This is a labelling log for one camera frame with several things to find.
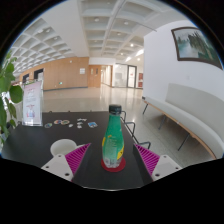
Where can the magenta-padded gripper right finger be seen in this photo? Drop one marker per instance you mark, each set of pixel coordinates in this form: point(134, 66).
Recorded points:
point(150, 160)

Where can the recessed ceiling lights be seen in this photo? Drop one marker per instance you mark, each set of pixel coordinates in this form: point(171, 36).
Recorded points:
point(96, 20)

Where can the green leafy potted plant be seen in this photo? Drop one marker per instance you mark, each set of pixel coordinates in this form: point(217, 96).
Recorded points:
point(6, 80)

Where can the flat round red coaster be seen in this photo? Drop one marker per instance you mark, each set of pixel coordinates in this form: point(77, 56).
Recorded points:
point(123, 164)

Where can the dark-framed landscape picture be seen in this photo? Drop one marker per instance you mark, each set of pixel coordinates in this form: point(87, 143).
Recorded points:
point(193, 45)

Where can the long white bench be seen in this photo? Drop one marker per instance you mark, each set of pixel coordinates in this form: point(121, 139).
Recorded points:
point(193, 113)

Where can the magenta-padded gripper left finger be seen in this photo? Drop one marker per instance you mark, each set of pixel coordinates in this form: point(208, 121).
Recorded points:
point(75, 158)

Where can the white ribbed cup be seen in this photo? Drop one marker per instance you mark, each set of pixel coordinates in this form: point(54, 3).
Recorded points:
point(63, 146)

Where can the green plastic drink bottle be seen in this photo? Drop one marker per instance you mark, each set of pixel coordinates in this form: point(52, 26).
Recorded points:
point(112, 140)

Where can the black metal chair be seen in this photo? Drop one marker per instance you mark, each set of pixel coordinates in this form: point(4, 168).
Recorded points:
point(134, 128)
point(144, 143)

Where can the round colourful sticker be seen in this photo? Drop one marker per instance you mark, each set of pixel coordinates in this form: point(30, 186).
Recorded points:
point(57, 122)
point(65, 122)
point(48, 125)

